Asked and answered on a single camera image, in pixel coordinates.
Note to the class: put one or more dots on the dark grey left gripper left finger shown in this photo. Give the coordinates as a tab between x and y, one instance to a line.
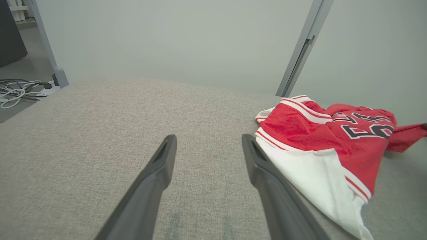
140	206

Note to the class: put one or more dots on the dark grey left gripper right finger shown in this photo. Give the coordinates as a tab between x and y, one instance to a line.
283	213

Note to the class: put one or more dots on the red white numbered jersey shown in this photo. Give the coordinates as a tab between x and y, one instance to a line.
300	130

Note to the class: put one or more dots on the white power strip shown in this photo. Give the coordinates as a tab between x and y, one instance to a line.
50	91

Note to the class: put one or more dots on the grey cylinder foot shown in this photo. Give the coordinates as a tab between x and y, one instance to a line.
61	78

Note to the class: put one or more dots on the white slatted rack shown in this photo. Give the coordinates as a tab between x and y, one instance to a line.
20	8

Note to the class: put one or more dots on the grey partition post with slot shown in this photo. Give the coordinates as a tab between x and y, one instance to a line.
302	43

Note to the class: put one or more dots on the plain grey partition post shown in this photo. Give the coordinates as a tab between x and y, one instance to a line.
45	33

